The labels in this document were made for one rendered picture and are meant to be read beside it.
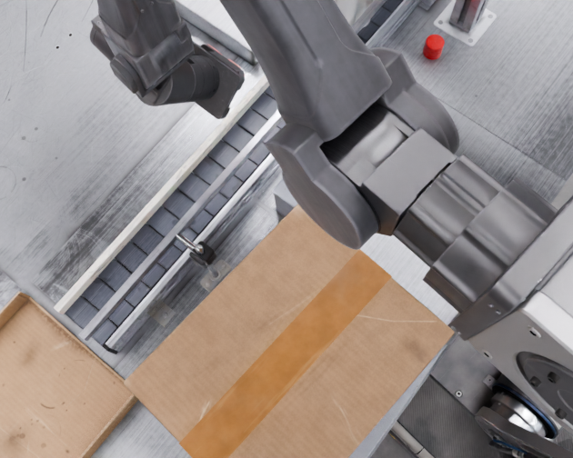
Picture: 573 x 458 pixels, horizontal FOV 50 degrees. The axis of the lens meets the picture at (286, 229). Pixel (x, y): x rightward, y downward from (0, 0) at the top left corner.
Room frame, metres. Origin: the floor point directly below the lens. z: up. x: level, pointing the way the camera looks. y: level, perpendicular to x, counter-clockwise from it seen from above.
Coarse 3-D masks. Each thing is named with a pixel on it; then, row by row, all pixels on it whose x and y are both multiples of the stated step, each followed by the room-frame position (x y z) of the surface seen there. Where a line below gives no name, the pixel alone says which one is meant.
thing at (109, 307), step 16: (384, 0) 0.67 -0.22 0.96; (368, 16) 0.64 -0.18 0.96; (272, 128) 0.46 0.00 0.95; (256, 144) 0.44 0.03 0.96; (240, 160) 0.41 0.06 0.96; (224, 176) 0.39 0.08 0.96; (208, 192) 0.37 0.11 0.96; (192, 208) 0.34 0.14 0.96; (176, 224) 0.32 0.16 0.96; (160, 256) 0.28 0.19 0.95; (144, 272) 0.26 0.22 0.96; (128, 288) 0.23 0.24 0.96; (112, 304) 0.21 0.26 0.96; (96, 320) 0.19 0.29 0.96; (80, 336) 0.17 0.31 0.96
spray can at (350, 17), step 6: (336, 0) 0.64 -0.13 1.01; (342, 0) 0.64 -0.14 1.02; (348, 0) 0.64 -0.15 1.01; (354, 0) 0.64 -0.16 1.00; (342, 6) 0.64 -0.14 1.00; (348, 6) 0.64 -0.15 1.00; (354, 6) 0.65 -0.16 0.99; (342, 12) 0.64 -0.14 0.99; (348, 12) 0.64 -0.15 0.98; (354, 12) 0.65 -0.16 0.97; (348, 18) 0.64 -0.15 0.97; (354, 18) 0.65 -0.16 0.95
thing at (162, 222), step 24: (264, 96) 0.57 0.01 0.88; (240, 120) 0.53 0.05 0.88; (264, 120) 0.52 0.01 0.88; (216, 144) 0.49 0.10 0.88; (240, 144) 0.48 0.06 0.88; (264, 144) 0.47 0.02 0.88; (216, 168) 0.44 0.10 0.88; (240, 168) 0.44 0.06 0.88; (192, 192) 0.41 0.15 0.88; (168, 216) 0.37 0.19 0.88; (144, 240) 0.33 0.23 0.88; (192, 240) 0.32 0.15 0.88; (120, 264) 0.30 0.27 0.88; (168, 264) 0.29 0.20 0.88; (96, 288) 0.26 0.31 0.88; (144, 288) 0.25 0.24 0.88; (72, 312) 0.23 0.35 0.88; (96, 312) 0.23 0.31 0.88; (120, 312) 0.22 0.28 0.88; (96, 336) 0.19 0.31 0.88
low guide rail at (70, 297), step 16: (256, 96) 0.55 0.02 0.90; (240, 112) 0.53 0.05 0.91; (224, 128) 0.50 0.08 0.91; (208, 144) 0.47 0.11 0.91; (192, 160) 0.45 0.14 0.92; (176, 176) 0.42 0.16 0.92; (160, 192) 0.40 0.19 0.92; (144, 208) 0.37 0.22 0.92; (128, 224) 0.35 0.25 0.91; (128, 240) 0.33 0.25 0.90; (112, 256) 0.31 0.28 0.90; (96, 272) 0.28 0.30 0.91; (80, 288) 0.26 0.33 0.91; (64, 304) 0.24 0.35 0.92
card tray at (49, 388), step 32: (0, 320) 0.24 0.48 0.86; (32, 320) 0.24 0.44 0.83; (0, 352) 0.19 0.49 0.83; (32, 352) 0.19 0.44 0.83; (64, 352) 0.18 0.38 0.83; (0, 384) 0.14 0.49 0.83; (32, 384) 0.13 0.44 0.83; (64, 384) 0.13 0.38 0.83; (96, 384) 0.12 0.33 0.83; (0, 416) 0.09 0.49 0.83; (32, 416) 0.08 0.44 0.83; (64, 416) 0.08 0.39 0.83; (96, 416) 0.07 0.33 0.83; (0, 448) 0.04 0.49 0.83; (32, 448) 0.04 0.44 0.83; (64, 448) 0.03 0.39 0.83; (96, 448) 0.02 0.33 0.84
